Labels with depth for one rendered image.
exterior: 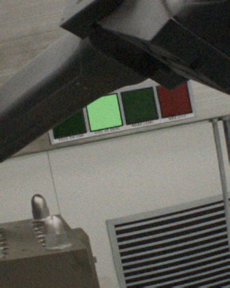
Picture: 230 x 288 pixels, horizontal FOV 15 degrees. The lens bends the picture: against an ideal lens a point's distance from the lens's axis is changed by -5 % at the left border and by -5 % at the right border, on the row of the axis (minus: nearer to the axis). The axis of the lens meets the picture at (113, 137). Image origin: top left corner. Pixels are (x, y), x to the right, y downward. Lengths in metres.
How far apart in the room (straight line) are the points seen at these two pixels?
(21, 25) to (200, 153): 2.51
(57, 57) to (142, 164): 3.16
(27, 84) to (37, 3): 0.75
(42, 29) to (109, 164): 2.40
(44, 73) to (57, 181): 3.11
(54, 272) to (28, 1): 0.55
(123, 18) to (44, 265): 0.57
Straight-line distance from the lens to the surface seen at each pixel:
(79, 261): 1.12
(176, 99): 1.49
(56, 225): 1.14
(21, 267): 1.12
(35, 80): 0.73
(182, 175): 3.90
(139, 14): 0.59
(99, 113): 1.47
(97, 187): 3.84
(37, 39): 1.47
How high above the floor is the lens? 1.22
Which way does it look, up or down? 3 degrees down
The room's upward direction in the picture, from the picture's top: 10 degrees counter-clockwise
